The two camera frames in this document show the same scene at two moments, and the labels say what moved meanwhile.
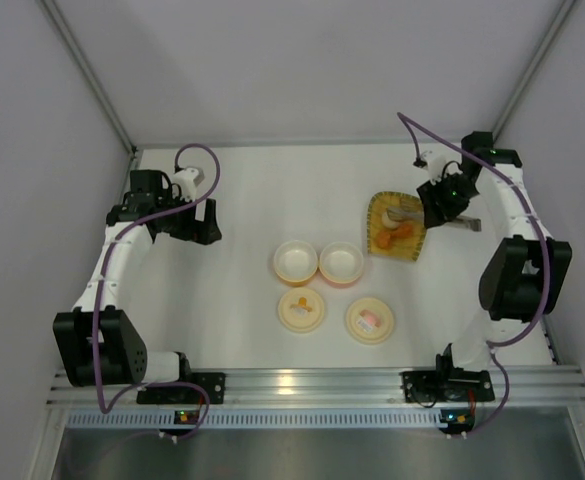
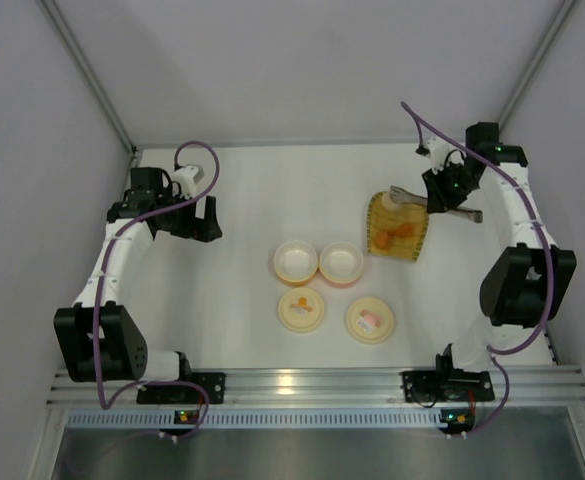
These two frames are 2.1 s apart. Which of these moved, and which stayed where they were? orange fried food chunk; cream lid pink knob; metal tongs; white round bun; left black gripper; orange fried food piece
Moved: white round bun; metal tongs
Stayed: left black gripper; orange fried food chunk; cream lid pink knob; orange fried food piece
